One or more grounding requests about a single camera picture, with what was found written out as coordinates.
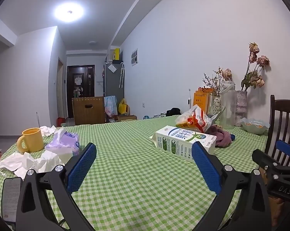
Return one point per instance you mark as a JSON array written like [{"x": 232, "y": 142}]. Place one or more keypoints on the pink cloth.
[{"x": 221, "y": 137}]

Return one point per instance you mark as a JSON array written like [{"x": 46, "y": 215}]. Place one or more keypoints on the dark wooden chair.
[{"x": 282, "y": 115}]

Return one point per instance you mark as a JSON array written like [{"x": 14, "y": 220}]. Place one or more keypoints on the pink vase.
[{"x": 241, "y": 108}]

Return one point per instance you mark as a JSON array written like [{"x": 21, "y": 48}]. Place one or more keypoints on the purple tissue pack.
[{"x": 68, "y": 142}]

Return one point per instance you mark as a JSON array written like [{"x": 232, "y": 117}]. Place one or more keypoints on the dried pink roses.
[{"x": 253, "y": 79}]

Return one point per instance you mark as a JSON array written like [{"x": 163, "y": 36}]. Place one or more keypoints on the clear plastic jug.
[{"x": 228, "y": 108}]

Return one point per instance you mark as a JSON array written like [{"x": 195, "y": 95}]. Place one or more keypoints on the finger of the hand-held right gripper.
[
  {"x": 264, "y": 158},
  {"x": 285, "y": 150}
]

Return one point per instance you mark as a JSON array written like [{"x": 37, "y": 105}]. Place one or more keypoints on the grey cabinet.
[{"x": 113, "y": 84}]

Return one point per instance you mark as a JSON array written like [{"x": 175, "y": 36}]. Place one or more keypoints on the white electric toothbrush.
[{"x": 189, "y": 101}]

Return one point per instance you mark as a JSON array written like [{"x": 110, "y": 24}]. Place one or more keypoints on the green checked tablecloth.
[{"x": 135, "y": 185}]

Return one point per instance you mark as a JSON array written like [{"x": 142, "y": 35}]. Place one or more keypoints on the yellow mug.
[{"x": 33, "y": 140}]

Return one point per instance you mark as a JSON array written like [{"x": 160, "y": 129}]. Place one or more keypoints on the red white plastic snack bag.
[{"x": 195, "y": 119}]

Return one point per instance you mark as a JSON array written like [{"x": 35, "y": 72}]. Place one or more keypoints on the cardboard box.
[{"x": 126, "y": 118}]

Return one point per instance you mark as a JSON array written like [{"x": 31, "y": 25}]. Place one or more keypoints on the yellow tote bag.
[{"x": 122, "y": 107}]

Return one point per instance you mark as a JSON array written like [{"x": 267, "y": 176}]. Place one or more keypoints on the floral patterned vase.
[{"x": 216, "y": 105}]

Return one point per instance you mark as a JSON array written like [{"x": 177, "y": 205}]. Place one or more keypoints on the black bag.
[{"x": 173, "y": 112}]

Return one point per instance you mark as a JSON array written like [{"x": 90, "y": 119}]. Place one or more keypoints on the dried branch flowers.
[{"x": 217, "y": 84}]

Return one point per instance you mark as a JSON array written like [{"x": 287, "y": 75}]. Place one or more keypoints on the pile of small oranges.
[{"x": 254, "y": 124}]

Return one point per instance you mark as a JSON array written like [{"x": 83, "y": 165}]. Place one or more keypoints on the crumpled white tissue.
[
  {"x": 48, "y": 160},
  {"x": 47, "y": 131},
  {"x": 15, "y": 161}
]

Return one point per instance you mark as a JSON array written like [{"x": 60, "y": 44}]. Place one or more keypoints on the white milk carton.
[{"x": 178, "y": 139}]

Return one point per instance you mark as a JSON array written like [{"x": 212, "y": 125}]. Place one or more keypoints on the white paper sheet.
[{"x": 112, "y": 68}]

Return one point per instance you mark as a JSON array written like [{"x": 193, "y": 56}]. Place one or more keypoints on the clear glass bowl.
[{"x": 254, "y": 128}]

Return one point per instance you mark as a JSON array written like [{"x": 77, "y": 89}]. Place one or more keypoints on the red bucket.
[{"x": 61, "y": 121}]

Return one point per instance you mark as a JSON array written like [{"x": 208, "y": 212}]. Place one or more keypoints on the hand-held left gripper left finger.
[{"x": 82, "y": 168}]

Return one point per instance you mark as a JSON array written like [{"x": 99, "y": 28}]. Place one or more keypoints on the dark brown door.
[{"x": 84, "y": 89}]

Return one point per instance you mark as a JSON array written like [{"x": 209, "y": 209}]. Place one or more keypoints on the round ceiling light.
[{"x": 68, "y": 12}]

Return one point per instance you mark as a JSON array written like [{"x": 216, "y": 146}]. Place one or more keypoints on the black smartphone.
[{"x": 11, "y": 197}]

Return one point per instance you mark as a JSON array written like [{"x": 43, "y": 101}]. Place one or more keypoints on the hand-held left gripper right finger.
[{"x": 206, "y": 168}]

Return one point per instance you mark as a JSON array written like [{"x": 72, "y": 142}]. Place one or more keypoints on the white umbrella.
[{"x": 122, "y": 74}]

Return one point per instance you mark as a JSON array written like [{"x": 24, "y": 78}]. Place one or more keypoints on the yellow box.
[{"x": 116, "y": 54}]

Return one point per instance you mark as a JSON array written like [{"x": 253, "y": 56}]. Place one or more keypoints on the light blue pink bag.
[{"x": 110, "y": 105}]

